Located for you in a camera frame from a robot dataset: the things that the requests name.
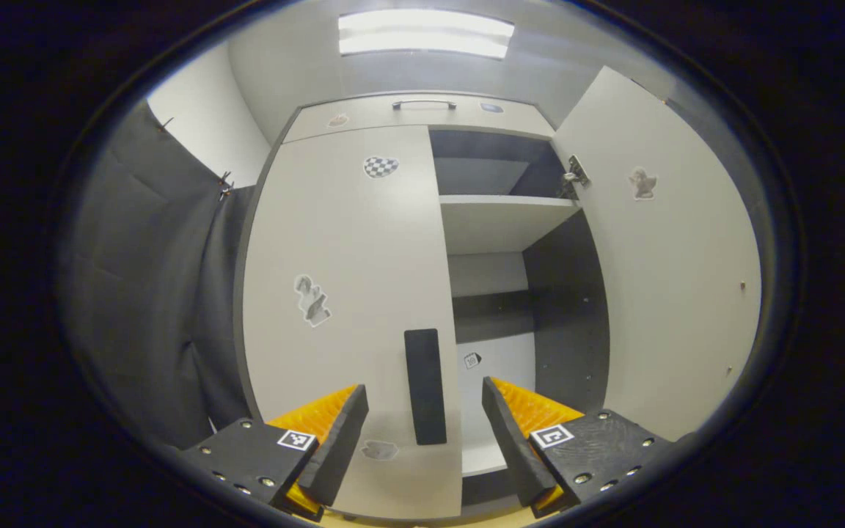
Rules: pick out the black backdrop cloth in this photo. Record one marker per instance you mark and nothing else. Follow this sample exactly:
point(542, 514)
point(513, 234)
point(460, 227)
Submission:
point(151, 293)

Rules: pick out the metal door hinge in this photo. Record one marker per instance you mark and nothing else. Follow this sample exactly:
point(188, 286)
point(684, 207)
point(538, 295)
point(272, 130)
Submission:
point(576, 176)

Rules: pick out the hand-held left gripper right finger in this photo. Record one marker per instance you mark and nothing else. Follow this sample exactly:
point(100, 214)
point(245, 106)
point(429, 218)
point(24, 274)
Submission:
point(514, 447)

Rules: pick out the grey cabinet door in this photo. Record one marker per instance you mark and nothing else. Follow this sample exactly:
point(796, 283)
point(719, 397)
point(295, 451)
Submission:
point(672, 293)
point(349, 242)

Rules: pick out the large ceiling light panel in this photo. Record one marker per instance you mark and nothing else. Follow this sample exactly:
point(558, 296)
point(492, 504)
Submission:
point(426, 33)

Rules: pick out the grey double-door shoe cabinet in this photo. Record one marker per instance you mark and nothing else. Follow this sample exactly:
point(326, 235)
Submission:
point(496, 275)

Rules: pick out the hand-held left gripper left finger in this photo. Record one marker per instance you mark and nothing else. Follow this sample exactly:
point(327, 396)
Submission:
point(338, 455)

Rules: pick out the white cabinet shelf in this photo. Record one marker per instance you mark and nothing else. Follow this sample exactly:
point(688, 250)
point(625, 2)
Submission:
point(483, 458)
point(503, 224)

